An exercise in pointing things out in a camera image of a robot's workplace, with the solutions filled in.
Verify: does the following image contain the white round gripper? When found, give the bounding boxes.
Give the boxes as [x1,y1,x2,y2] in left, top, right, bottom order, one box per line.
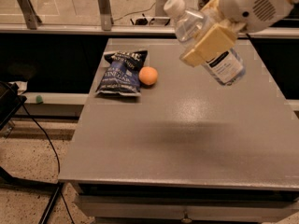
[180,0,299,67]

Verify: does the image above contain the clear plastic water bottle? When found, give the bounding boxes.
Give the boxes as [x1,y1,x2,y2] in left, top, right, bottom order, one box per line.
[164,0,246,86]

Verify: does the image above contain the orange fruit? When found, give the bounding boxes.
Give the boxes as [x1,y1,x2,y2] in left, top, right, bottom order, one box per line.
[139,66,158,86]

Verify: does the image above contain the blue chip bag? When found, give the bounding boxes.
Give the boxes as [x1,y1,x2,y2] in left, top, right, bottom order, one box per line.
[96,50,148,97]

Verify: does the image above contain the glass railing panel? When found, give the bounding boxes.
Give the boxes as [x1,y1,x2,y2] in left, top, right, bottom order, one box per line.
[0,0,225,28]

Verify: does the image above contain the grey drawer under table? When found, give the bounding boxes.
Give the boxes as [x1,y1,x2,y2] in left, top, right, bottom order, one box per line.
[75,195,299,223]

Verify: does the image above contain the small green object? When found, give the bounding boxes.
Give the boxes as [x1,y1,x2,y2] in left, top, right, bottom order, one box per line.
[36,95,44,105]

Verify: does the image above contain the black equipment at left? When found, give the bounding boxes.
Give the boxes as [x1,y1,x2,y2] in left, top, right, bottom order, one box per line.
[0,81,27,130]

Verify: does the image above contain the middle metal rail bracket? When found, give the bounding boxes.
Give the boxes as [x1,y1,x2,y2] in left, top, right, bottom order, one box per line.
[97,0,113,31]

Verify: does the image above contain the metal rail bracket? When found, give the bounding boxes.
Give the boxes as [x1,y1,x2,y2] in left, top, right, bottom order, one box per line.
[97,0,113,31]
[17,0,42,30]

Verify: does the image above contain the left metal rail bracket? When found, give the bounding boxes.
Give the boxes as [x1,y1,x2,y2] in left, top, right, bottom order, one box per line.
[17,0,42,30]

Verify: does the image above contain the black cable on floor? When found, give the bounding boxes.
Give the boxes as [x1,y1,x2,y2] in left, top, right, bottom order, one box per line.
[18,96,76,224]

